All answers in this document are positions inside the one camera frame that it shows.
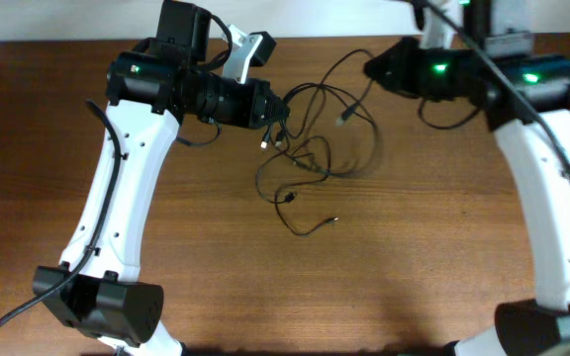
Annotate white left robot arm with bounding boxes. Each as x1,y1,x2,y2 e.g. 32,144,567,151
32,1,289,355

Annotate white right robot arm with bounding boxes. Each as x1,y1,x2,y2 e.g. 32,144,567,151
364,1,570,356

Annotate black usb cables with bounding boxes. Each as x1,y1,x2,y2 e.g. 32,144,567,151
254,47,380,238

